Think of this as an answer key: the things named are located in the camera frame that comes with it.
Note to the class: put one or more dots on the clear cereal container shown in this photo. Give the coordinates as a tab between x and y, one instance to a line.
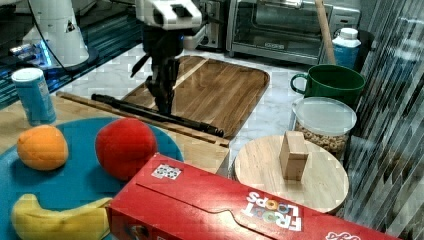
325	122

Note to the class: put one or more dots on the orange plush fruit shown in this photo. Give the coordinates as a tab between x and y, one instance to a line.
42	148

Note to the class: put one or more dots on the silver toaster oven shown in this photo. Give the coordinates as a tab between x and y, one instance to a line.
286	30

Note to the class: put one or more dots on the wooden drawer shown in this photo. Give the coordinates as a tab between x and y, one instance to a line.
194	129

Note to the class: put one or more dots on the yellow plush banana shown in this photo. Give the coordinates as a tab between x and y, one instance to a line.
32	222

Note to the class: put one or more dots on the wooden stick handle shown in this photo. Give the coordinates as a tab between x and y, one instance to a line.
325	31

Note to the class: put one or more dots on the green plastic mug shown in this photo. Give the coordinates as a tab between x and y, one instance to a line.
330	81

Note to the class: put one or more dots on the silver toaster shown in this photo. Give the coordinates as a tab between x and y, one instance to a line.
215	13

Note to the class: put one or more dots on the round wooden lid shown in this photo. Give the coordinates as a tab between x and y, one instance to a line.
295	169

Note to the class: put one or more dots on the red plush apple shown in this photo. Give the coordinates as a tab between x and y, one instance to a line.
124	146

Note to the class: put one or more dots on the blue white-capped bottle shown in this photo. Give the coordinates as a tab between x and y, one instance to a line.
346	47

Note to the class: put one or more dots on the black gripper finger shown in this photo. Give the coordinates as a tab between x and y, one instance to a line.
163	94

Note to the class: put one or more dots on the dark wooden tray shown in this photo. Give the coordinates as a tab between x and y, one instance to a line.
217	93

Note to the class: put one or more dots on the blue cylindrical can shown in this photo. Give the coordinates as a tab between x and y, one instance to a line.
34	95

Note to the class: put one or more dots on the blue round plate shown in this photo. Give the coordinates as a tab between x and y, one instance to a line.
79	181

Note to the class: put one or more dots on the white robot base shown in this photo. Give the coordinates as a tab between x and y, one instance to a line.
55	40

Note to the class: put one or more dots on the red Froot Loops box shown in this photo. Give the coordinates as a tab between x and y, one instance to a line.
171	200

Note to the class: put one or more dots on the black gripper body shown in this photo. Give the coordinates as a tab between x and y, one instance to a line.
162	47

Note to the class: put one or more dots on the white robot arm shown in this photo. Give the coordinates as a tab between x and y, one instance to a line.
168	27

